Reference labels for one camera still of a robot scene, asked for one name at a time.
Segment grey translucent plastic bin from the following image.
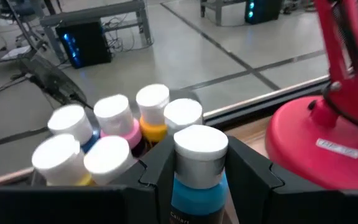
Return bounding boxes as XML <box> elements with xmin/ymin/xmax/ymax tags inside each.
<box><xmin>29</xmin><ymin>88</ymin><xmax>204</xmax><ymax>187</ymax></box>

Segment lemon yellow paint bottle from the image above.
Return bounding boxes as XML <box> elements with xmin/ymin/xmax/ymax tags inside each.
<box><xmin>31</xmin><ymin>133</ymin><xmax>93</xmax><ymax>187</ymax></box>

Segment black computer blue lights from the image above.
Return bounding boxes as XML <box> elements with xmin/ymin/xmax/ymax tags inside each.
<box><xmin>55</xmin><ymin>19</ymin><xmax>113</xmax><ymax>70</ymax></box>

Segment light blue paint bottle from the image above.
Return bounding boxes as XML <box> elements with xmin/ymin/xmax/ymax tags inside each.
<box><xmin>169</xmin><ymin>124</ymin><xmax>229</xmax><ymax>224</ymax></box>

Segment small dark blue paint bottle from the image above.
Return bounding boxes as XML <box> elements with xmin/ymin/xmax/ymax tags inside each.
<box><xmin>47</xmin><ymin>104</ymin><xmax>101</xmax><ymax>153</ymax></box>

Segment deep yellow paint bottle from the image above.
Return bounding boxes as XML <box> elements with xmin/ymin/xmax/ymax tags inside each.
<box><xmin>135</xmin><ymin>83</ymin><xmax>171</xmax><ymax>144</ymax></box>

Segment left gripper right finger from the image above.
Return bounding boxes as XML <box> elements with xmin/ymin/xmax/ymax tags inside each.
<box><xmin>225</xmin><ymin>136</ymin><xmax>338</xmax><ymax>224</ymax></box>

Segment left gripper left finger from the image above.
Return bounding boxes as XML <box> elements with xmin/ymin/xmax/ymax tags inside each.
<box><xmin>112</xmin><ymin>135</ymin><xmax>177</xmax><ymax>224</ymax></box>

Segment rolling office chair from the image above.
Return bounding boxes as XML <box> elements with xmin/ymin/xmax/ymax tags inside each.
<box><xmin>0</xmin><ymin>0</ymin><xmax>51</xmax><ymax>77</ymax></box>

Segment red desk lamp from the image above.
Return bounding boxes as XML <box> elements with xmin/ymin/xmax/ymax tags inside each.
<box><xmin>264</xmin><ymin>0</ymin><xmax>358</xmax><ymax>191</ymax></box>

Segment black lamp power cord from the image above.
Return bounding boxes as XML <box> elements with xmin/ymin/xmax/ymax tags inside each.
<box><xmin>320</xmin><ymin>0</ymin><xmax>358</xmax><ymax>147</ymax></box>

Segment grey metal workbench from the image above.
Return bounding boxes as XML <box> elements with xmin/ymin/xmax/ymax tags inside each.
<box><xmin>199</xmin><ymin>0</ymin><xmax>248</xmax><ymax>27</ymax></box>
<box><xmin>39</xmin><ymin>0</ymin><xmax>154</xmax><ymax>63</ymax></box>

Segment black floor fan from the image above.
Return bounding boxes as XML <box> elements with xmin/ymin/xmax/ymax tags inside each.
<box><xmin>17</xmin><ymin>52</ymin><xmax>94</xmax><ymax>110</ymax></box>

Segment black computer cyan lights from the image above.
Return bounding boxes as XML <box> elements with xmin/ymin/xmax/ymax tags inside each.
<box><xmin>244</xmin><ymin>0</ymin><xmax>284</xmax><ymax>26</ymax></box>

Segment small pink paint bottle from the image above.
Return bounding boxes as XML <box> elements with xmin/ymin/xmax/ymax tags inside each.
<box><xmin>93</xmin><ymin>93</ymin><xmax>143</xmax><ymax>150</ymax></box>

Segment dark green paint bottle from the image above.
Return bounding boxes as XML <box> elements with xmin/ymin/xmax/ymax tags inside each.
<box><xmin>163</xmin><ymin>98</ymin><xmax>204</xmax><ymax>133</ymax></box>

